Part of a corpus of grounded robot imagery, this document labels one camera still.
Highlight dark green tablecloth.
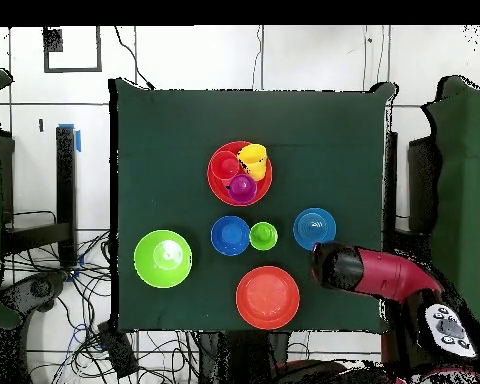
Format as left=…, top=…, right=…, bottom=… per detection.
left=108, top=77, right=399, bottom=335

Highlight purple plastic cup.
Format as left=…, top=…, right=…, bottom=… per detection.
left=226, top=172, right=259, bottom=203

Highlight black metal post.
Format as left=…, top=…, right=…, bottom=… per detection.
left=55, top=124, right=79, bottom=268
left=384, top=130, right=400, bottom=253

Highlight blue ribbed plastic bowl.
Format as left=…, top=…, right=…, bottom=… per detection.
left=292, top=206, right=338, bottom=252

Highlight black square frame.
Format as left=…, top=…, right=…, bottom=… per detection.
left=42, top=25, right=103, bottom=74

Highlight dark blue plastic bowl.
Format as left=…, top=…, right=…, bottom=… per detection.
left=210, top=215, right=252, bottom=257

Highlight black cable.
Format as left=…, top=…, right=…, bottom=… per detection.
left=113, top=25, right=156, bottom=90

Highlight orange plastic bowl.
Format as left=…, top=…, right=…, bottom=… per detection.
left=235, top=265, right=301, bottom=331
left=206, top=140, right=274, bottom=208

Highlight green plastic bowl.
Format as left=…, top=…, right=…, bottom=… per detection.
left=133, top=229, right=194, bottom=290

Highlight orange plastic cup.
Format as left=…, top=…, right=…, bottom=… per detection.
left=208, top=150, right=241, bottom=181

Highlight tangled floor cables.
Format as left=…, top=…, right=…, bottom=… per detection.
left=3, top=229, right=201, bottom=384

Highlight black power brick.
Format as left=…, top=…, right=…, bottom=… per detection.
left=97, top=321, right=140, bottom=379

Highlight yellow plastic cup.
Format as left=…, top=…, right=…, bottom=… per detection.
left=236, top=143, right=269, bottom=182

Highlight green plastic cup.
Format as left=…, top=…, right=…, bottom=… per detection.
left=248, top=221, right=280, bottom=252

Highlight blue tape strip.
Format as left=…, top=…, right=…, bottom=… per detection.
left=58, top=122, right=82, bottom=154

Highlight grey pedestal foot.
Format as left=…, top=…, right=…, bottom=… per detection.
left=0, top=270, right=70, bottom=314

